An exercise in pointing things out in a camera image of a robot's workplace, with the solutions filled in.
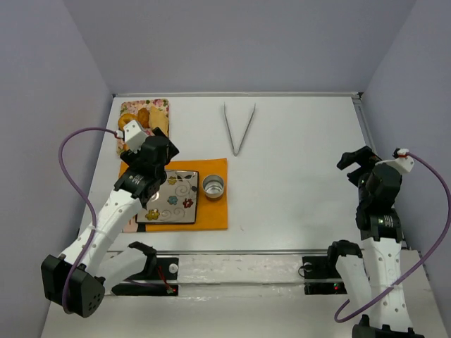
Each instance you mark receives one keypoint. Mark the triangular pastry bread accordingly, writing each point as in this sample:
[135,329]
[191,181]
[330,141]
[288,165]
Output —
[158,119]

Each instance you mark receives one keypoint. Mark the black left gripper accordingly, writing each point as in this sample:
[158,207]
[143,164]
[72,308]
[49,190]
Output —
[163,139]

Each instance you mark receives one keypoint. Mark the orange cloth mat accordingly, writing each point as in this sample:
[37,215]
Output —
[211,215]

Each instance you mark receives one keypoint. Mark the square floral plate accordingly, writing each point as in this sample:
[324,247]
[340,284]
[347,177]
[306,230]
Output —
[175,202]

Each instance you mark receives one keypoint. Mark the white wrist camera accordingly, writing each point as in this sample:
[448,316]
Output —
[135,135]
[402,162]

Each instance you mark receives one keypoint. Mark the floral bread tray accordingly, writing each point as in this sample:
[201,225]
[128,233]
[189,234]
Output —
[134,106]

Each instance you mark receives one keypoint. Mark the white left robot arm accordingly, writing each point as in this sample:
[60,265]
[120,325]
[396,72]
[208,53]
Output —
[78,278]

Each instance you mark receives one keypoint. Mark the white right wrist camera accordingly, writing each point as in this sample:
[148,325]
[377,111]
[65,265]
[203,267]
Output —
[402,162]

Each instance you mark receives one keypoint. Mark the round fried bread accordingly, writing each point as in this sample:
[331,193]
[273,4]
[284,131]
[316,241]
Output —
[143,117]

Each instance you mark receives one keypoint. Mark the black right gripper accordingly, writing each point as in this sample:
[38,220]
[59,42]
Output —
[357,162]

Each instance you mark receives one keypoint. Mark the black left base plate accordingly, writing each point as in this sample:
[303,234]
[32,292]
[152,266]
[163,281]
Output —
[161,281]

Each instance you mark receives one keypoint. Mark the ring doughnut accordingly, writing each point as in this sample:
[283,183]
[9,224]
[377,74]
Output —
[125,119]

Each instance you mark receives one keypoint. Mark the metal tongs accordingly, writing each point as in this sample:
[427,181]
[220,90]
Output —
[237,139]

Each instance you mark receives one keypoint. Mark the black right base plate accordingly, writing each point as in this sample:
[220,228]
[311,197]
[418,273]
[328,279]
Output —
[320,278]

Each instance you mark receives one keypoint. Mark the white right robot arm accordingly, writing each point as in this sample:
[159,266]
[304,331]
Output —
[370,270]

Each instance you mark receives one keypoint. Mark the small metal cup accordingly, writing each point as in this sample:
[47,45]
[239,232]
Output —
[213,187]

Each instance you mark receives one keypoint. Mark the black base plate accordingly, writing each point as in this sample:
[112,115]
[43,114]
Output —
[320,278]
[161,281]

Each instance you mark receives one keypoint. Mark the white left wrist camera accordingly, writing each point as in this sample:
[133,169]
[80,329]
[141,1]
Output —
[135,135]

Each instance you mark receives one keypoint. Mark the aluminium front rail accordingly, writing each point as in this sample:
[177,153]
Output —
[302,252]

